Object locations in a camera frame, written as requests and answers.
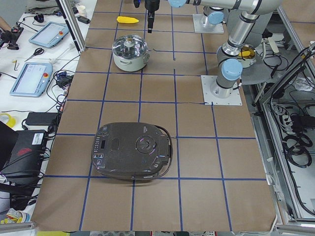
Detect glass pot lid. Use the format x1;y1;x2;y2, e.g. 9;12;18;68
112;34;148;59

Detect lower blue teach pendant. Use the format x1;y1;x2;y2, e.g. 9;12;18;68
9;62;53;97

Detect metal bowl with corn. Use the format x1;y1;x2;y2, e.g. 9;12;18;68
237;44;256;68

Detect blue teach pendant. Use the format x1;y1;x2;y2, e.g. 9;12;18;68
29;22;69;48
9;62;53;97

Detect black handled scissors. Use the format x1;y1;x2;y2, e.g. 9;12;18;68
25;47;45;62

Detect black computer box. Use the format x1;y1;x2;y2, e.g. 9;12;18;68
0;130;48;178

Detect yellow corn cob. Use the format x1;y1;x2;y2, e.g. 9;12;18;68
116;16;139;24

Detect dark brown rice cooker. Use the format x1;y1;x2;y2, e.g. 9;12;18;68
91;122;173;180

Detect aluminium frame post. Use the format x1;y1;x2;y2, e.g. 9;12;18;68
56;0;85;52

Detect upper blue teach pendant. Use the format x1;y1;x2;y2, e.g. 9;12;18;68
29;22;69;48

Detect yellow tape roll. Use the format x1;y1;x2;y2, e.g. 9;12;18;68
0;113;16;128

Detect white paper cup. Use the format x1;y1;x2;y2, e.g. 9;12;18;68
77;5;87;17

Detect white cooking pot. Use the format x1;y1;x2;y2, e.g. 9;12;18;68
113;50;150;72

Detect black power adapter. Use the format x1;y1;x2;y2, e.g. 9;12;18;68
25;112;57;126

